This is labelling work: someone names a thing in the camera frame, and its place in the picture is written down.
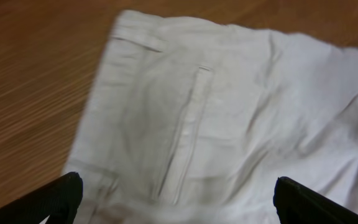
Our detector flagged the beige khaki shorts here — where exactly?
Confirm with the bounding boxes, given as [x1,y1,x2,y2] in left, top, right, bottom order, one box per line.
[64,11,358,224]

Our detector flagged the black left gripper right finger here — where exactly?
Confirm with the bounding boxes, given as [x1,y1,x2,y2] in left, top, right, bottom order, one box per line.
[273,177,358,224]

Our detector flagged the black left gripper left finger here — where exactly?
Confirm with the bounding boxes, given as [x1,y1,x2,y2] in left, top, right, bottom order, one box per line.
[0,172,83,224]

